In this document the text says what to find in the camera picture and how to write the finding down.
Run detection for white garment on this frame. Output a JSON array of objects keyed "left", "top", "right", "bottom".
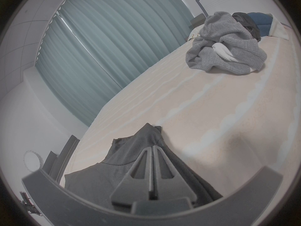
[{"left": 268, "top": 13, "right": 290, "bottom": 40}]

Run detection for black T-shirt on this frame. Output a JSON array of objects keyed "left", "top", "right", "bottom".
[{"left": 64, "top": 123, "right": 223, "bottom": 209}]

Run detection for round white mirror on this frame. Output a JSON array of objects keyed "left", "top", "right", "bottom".
[{"left": 24, "top": 151, "right": 42, "bottom": 173}]

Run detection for white printed pillow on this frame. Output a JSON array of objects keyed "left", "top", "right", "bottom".
[{"left": 188, "top": 26, "right": 205, "bottom": 41}]

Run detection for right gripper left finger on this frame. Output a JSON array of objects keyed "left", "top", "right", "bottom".
[{"left": 111, "top": 146, "right": 152, "bottom": 208}]

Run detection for black printed garment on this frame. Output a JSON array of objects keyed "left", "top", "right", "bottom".
[{"left": 232, "top": 12, "right": 262, "bottom": 42}]

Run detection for grey knit garment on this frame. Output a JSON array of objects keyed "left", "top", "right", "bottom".
[{"left": 185, "top": 11, "right": 268, "bottom": 75}]

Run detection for bed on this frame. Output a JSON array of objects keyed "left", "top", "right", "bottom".
[{"left": 60, "top": 0, "right": 301, "bottom": 202}]

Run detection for dark blue garment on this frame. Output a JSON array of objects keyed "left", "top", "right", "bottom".
[{"left": 247, "top": 12, "right": 273, "bottom": 37}]

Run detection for blue-green curtain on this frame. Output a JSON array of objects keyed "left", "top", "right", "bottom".
[
  {"left": 35, "top": 16, "right": 123, "bottom": 128},
  {"left": 58, "top": 0, "right": 195, "bottom": 89}
]

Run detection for grey bedside table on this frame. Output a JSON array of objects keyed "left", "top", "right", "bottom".
[{"left": 188, "top": 13, "right": 207, "bottom": 29}]

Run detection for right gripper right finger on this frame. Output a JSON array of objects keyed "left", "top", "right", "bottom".
[{"left": 153, "top": 146, "right": 198, "bottom": 204}]

